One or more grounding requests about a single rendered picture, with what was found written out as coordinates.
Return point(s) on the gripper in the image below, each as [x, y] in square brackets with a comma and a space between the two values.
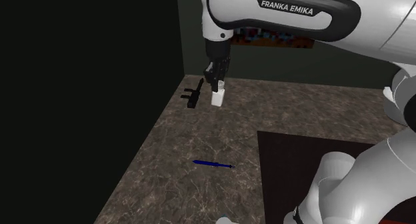
[217, 49]

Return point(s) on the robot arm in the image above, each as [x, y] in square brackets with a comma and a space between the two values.
[364, 190]

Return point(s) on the blue pen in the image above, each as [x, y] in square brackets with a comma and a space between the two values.
[213, 164]

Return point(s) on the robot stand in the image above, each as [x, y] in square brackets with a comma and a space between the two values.
[289, 158]

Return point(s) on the white rounded object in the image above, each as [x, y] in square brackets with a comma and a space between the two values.
[226, 221]

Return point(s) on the colourful wall picture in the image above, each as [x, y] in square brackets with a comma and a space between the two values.
[276, 40]

